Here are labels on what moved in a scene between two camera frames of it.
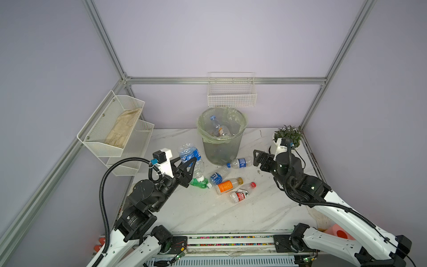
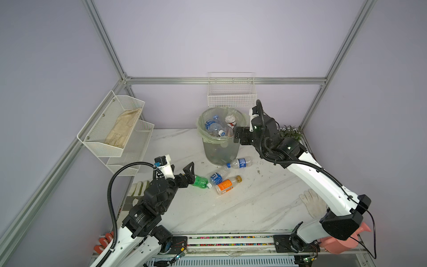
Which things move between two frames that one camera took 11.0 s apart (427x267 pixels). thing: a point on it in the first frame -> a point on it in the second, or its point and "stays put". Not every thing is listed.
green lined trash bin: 222,150 stays put
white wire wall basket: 228,89 stays put
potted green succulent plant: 289,132 stays put
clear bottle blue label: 187,152 -> 214,128
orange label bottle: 228,186 stays put
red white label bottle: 241,193 -> 231,121
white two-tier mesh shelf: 116,129 stays put
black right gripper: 266,157 -> 243,132
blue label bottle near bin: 241,163 stays put
